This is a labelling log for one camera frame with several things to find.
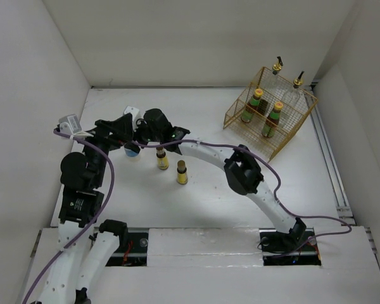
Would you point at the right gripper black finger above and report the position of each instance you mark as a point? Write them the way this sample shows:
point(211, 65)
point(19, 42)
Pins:
point(140, 128)
point(131, 148)

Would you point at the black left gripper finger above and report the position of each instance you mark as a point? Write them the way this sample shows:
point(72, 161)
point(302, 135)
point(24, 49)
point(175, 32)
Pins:
point(115, 126)
point(127, 134)

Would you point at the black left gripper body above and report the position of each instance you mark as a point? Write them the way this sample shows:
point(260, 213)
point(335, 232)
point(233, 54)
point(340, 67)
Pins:
point(101, 161)

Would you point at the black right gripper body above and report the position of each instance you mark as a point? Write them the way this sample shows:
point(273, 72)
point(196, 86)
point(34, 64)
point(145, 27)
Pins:
point(149, 135)

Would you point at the white bottle blue label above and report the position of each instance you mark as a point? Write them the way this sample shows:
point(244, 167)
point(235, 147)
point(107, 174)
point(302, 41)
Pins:
point(132, 155)

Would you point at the small brown bottle yellow label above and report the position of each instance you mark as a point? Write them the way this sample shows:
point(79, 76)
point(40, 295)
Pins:
point(162, 160)

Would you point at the red sauce bottle yellow cap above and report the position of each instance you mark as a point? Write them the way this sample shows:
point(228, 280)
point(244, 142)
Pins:
point(252, 106)

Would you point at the red sauce bottle green label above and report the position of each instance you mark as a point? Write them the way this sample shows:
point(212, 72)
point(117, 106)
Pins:
point(272, 120)

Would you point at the short glass cruet gold spout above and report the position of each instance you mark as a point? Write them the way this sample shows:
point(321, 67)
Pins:
point(268, 82)

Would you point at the tall glass cruet gold spout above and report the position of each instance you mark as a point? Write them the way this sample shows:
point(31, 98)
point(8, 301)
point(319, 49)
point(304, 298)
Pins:
point(290, 99)

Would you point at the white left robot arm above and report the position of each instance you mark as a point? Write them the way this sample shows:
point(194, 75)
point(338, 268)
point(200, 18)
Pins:
point(82, 252)

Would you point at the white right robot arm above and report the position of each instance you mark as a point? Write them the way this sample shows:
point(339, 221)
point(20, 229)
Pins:
point(243, 173)

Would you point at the small brown bottle cork cap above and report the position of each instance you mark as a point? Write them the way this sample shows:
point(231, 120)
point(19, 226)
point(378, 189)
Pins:
point(182, 172)

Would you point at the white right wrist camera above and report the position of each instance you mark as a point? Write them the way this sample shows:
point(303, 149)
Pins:
point(136, 115)

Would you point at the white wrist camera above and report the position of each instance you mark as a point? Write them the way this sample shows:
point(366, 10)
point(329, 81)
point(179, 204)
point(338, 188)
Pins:
point(69, 127)
point(136, 115)

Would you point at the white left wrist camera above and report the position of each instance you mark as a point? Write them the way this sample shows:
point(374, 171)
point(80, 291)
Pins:
point(69, 127)

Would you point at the gold wire basket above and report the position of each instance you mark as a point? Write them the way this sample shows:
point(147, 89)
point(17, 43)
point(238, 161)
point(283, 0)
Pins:
point(252, 132)

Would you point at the black mounting rail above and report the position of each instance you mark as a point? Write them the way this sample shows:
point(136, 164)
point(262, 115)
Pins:
point(225, 247)

